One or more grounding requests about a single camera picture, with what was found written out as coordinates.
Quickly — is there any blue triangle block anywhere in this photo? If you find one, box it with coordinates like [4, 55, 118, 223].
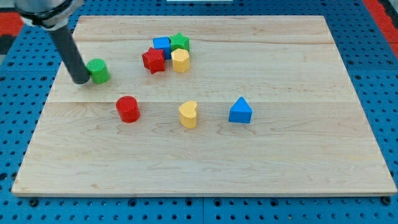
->
[228, 96, 252, 124]

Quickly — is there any light wooden board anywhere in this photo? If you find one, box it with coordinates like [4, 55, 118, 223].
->
[12, 16, 397, 197]

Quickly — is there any red star block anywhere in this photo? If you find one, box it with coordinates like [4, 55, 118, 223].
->
[142, 47, 165, 74]

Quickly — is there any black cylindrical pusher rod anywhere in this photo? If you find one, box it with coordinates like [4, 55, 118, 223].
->
[49, 25, 90, 85]

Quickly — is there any yellow hexagon block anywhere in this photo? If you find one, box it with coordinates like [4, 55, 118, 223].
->
[171, 49, 190, 73]

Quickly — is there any green star block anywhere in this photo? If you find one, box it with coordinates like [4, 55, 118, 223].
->
[169, 32, 190, 51]

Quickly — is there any blue cube block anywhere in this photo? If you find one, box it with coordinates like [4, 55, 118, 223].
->
[152, 37, 171, 60]

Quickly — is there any yellow heart block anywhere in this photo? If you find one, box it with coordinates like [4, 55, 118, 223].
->
[178, 101, 198, 129]

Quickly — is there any red cylinder block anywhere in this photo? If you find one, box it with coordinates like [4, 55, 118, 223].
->
[116, 96, 141, 123]

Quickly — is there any green cylinder block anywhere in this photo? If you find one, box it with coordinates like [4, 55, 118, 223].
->
[86, 58, 110, 84]

